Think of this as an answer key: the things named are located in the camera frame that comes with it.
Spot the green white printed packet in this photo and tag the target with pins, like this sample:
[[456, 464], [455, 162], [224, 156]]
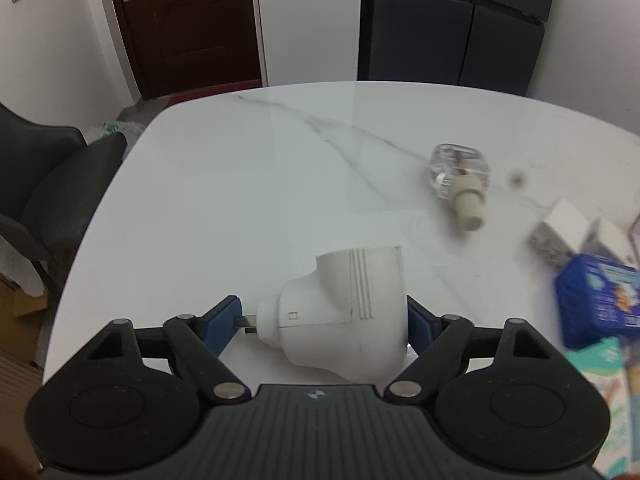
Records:
[[607, 390]]

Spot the dark brown door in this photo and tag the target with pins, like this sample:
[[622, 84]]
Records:
[[190, 25]]

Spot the brown cardboard box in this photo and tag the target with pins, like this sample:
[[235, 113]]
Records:
[[20, 305]]

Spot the blue dental floss box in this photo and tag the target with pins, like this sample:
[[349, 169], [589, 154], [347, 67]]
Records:
[[590, 305]]

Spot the printed plastic bag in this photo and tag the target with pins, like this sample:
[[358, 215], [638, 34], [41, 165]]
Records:
[[112, 131]]

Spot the clear bottle with beige cap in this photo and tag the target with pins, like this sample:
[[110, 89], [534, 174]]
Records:
[[457, 170]]

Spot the white charger with metal connector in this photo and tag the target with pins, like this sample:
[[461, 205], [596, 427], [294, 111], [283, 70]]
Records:
[[562, 222]]

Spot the dark grey refrigerator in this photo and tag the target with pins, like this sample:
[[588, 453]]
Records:
[[450, 25]]

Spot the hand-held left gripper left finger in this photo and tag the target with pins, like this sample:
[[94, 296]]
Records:
[[226, 322]]

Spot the dark grey chair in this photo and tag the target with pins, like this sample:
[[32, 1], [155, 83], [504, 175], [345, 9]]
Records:
[[55, 180]]

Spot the red door mat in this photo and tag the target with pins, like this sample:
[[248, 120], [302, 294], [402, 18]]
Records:
[[210, 92]]

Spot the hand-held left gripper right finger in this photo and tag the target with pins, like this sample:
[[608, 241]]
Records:
[[419, 327]]

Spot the white plug-in repellent heater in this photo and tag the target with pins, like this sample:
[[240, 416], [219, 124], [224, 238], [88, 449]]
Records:
[[330, 320]]

